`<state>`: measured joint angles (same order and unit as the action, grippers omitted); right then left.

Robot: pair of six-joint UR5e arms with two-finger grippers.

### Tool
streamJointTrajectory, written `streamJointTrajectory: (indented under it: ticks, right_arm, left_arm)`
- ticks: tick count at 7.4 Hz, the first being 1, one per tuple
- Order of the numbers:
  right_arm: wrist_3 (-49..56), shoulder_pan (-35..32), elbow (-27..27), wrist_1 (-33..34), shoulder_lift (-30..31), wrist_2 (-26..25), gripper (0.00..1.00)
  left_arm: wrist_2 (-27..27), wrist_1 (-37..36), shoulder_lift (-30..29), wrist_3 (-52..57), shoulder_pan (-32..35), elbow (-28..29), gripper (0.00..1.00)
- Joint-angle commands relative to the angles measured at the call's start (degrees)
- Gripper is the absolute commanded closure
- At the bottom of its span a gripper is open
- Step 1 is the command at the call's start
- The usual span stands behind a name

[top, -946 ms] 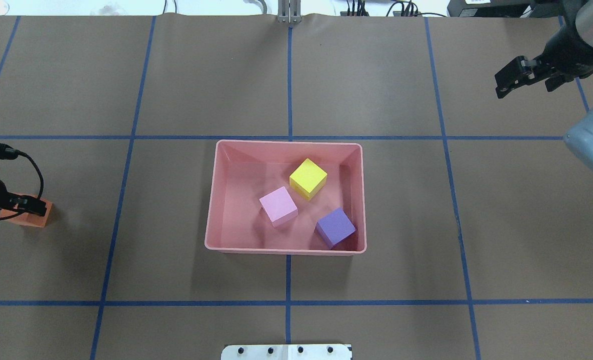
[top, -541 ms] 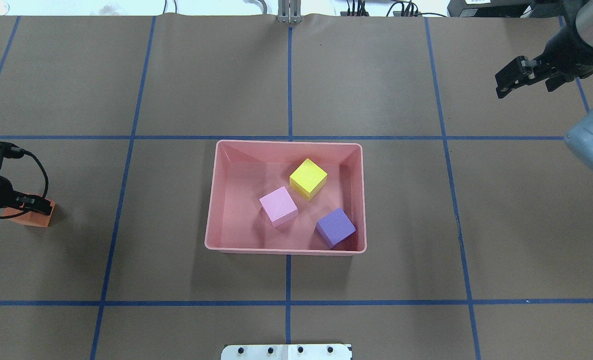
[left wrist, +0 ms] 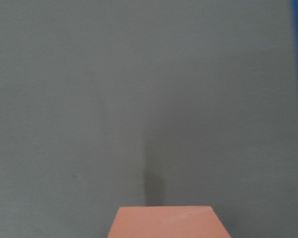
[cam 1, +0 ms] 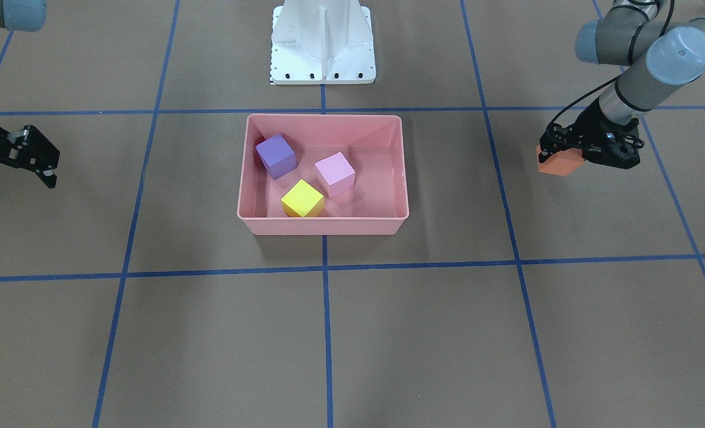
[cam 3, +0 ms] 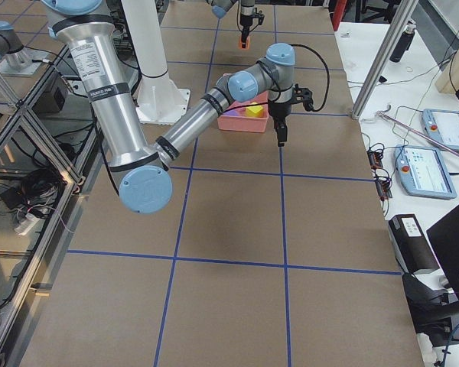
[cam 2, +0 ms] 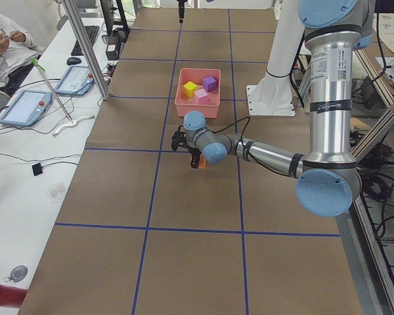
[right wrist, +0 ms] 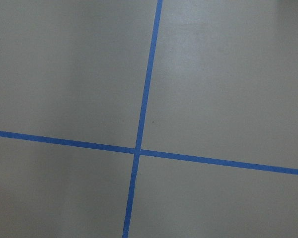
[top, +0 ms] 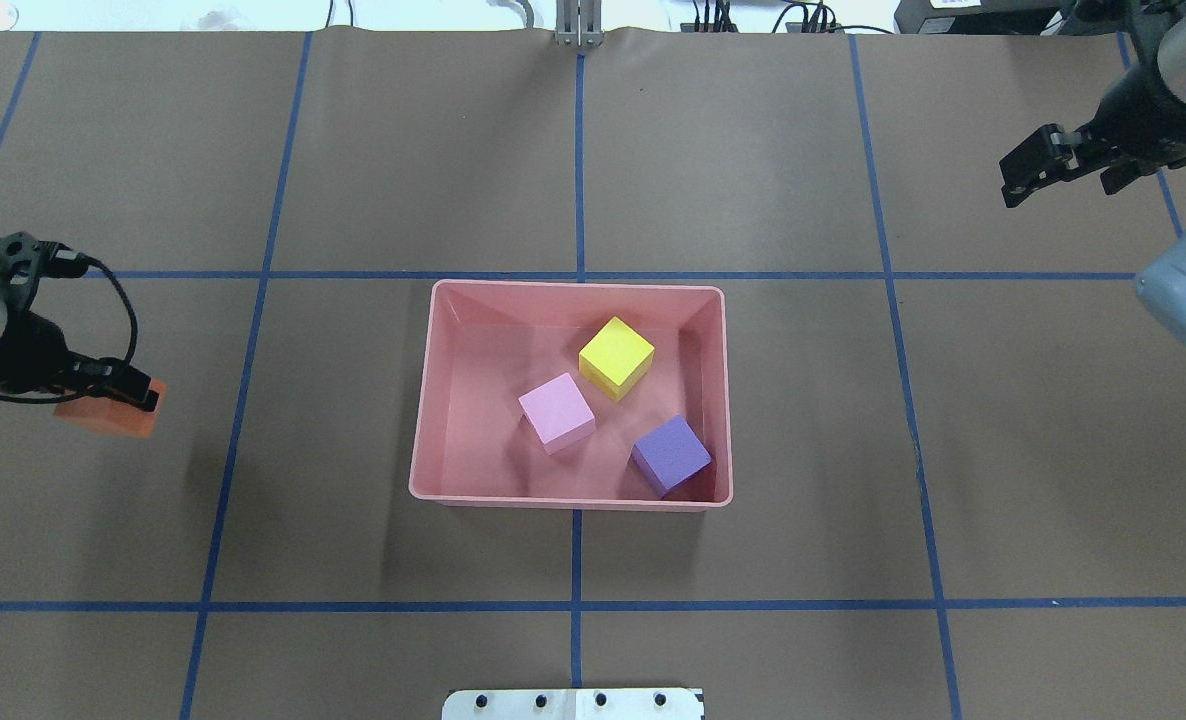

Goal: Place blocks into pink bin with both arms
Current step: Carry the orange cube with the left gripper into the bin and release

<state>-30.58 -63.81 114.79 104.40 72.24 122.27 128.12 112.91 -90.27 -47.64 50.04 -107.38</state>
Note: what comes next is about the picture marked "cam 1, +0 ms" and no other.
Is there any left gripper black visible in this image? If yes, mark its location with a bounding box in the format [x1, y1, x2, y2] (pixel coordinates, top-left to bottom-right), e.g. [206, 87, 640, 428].
[572, 100, 645, 169]

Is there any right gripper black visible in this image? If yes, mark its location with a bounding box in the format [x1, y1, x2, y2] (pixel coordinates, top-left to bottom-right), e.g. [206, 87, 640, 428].
[0, 125, 60, 189]

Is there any orange foam block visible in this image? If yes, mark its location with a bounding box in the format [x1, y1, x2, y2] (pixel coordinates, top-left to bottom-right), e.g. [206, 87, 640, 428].
[537, 148, 586, 177]

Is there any pink foam block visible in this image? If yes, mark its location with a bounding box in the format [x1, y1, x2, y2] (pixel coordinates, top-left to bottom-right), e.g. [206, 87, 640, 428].
[314, 152, 356, 198]

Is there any purple foam block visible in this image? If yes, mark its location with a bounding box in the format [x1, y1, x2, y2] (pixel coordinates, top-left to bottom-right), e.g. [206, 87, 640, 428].
[255, 134, 298, 181]

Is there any yellow foam block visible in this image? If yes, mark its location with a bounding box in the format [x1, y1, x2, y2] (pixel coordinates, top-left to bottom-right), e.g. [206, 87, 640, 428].
[280, 180, 325, 218]

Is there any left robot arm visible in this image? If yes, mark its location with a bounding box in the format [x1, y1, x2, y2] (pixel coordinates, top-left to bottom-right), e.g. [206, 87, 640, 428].
[569, 1, 705, 169]

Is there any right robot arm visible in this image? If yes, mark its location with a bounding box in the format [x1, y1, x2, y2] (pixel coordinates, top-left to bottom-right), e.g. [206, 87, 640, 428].
[0, 1, 60, 189]

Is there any pink plastic bin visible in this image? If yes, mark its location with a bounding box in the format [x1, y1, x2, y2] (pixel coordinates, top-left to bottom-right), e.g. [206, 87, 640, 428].
[237, 114, 410, 235]

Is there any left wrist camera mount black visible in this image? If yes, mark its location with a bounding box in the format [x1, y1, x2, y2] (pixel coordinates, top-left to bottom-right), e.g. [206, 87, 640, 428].
[539, 122, 583, 158]

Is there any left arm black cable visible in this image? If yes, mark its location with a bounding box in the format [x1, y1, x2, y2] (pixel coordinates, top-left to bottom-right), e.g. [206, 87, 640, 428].
[546, 0, 677, 128]

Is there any white camera pillar stand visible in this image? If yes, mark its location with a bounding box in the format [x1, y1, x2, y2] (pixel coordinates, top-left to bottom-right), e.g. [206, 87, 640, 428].
[269, 1, 377, 85]

